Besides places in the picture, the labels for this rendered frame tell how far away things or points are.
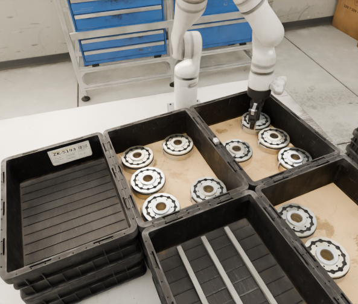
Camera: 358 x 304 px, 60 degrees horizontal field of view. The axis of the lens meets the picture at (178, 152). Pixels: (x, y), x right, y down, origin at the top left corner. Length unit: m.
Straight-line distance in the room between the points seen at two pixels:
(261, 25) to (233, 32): 2.08
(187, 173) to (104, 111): 0.67
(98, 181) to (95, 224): 0.16
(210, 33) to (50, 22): 1.66
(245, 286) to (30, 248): 0.55
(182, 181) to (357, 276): 0.50
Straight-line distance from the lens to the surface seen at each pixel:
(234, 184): 0.86
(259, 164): 1.01
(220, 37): 2.94
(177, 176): 0.96
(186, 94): 1.19
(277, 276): 0.80
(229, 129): 1.13
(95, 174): 1.02
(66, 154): 1.02
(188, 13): 0.96
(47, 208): 0.98
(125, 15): 2.69
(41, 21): 3.63
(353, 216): 0.96
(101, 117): 1.47
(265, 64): 0.95
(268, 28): 0.89
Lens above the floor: 1.54
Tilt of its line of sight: 43 degrees down
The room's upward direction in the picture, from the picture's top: 3 degrees counter-clockwise
